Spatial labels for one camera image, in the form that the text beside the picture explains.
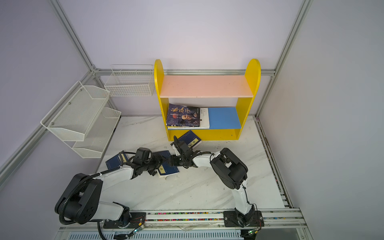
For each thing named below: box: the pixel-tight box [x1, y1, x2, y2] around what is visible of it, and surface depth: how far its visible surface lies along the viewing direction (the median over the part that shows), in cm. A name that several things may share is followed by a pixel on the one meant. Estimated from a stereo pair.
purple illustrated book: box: [166, 103, 201, 127], surface depth 95 cm
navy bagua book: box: [178, 130, 202, 149], surface depth 106 cm
